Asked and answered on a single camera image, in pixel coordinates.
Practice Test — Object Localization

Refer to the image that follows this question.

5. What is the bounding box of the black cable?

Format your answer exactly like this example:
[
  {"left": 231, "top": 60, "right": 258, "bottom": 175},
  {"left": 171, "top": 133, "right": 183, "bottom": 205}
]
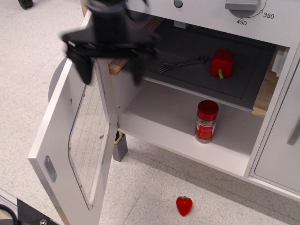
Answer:
[{"left": 0, "top": 203, "right": 22, "bottom": 225}]

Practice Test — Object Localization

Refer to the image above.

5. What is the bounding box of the white oven door with window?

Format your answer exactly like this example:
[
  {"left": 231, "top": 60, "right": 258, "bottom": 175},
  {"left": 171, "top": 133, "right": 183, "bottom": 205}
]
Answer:
[{"left": 27, "top": 10, "right": 119, "bottom": 225}]

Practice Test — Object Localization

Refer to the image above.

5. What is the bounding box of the grey cabinet foot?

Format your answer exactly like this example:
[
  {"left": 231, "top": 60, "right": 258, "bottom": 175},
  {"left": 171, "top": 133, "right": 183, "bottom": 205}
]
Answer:
[{"left": 112, "top": 135, "right": 128, "bottom": 162}]

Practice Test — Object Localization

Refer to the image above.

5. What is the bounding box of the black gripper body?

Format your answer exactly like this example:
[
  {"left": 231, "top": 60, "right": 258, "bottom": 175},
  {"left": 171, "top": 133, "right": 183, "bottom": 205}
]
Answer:
[{"left": 61, "top": 7, "right": 159, "bottom": 61}]

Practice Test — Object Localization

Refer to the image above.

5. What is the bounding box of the red lidded spice jar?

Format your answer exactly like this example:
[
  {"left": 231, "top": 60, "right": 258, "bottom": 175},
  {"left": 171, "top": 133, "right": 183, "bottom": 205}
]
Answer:
[{"left": 195, "top": 100, "right": 219, "bottom": 143}]

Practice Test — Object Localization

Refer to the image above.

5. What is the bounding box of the grey round push button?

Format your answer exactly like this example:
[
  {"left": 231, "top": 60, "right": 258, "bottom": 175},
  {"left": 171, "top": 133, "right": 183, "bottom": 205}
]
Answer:
[{"left": 173, "top": 0, "right": 183, "bottom": 8}]

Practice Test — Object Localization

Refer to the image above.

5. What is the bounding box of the grey oven tray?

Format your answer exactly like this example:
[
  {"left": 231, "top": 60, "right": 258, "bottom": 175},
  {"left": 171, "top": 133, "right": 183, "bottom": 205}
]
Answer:
[{"left": 142, "top": 19, "right": 276, "bottom": 111}]

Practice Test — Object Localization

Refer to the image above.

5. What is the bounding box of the black base plate with screw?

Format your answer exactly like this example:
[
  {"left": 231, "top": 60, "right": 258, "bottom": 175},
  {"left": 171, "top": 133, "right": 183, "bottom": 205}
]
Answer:
[{"left": 17, "top": 198, "right": 58, "bottom": 225}]

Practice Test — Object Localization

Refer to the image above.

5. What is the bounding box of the grey right door handle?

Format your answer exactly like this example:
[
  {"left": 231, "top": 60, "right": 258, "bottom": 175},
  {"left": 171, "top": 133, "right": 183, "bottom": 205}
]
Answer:
[{"left": 287, "top": 119, "right": 300, "bottom": 146}]

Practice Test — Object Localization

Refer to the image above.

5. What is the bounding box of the white right cabinet door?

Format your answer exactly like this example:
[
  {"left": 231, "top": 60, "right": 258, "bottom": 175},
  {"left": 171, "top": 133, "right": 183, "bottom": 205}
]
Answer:
[{"left": 250, "top": 53, "right": 300, "bottom": 195}]

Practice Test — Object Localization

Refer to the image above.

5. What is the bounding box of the black caster wheel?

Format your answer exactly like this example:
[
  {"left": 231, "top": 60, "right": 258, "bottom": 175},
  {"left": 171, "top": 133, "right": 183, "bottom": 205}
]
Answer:
[{"left": 18, "top": 0, "right": 33, "bottom": 10}]

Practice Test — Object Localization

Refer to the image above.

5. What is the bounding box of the aluminium frame rail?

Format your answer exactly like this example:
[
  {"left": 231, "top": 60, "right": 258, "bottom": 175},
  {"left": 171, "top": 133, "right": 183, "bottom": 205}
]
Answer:
[{"left": 0, "top": 188, "right": 18, "bottom": 217}]

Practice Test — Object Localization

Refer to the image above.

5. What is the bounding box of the red toy bell pepper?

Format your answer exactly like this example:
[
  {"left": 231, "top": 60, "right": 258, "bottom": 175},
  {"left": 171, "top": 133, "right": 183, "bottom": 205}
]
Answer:
[{"left": 210, "top": 49, "right": 234, "bottom": 79}]

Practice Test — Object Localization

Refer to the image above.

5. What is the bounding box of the red toy strawberry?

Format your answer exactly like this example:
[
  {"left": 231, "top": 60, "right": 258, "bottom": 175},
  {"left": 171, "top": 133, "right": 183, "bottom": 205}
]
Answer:
[{"left": 176, "top": 196, "right": 193, "bottom": 217}]

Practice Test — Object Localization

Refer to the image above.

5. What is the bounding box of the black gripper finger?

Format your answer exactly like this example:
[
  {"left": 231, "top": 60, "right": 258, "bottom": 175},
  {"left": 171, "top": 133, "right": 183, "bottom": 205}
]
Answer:
[
  {"left": 74, "top": 55, "right": 92, "bottom": 85},
  {"left": 131, "top": 53, "right": 149, "bottom": 85}
]

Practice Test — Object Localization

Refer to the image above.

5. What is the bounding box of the grey oven temperature knob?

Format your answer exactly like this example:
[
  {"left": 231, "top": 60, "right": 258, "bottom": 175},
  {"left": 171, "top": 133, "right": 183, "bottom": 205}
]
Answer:
[{"left": 225, "top": 0, "right": 261, "bottom": 18}]

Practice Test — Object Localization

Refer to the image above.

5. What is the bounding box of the white toy kitchen cabinet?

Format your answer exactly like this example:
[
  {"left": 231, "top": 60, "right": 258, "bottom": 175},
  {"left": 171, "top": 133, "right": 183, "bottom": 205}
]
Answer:
[{"left": 111, "top": 0, "right": 300, "bottom": 201}]

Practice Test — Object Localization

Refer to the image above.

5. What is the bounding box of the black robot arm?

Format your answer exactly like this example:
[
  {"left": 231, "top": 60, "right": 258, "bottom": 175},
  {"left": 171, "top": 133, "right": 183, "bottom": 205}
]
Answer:
[{"left": 62, "top": 0, "right": 158, "bottom": 85}]

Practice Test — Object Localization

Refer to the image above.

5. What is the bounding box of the dark metal fork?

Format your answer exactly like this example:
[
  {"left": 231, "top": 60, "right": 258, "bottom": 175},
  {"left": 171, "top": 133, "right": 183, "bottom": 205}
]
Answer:
[{"left": 156, "top": 55, "right": 209, "bottom": 74}]

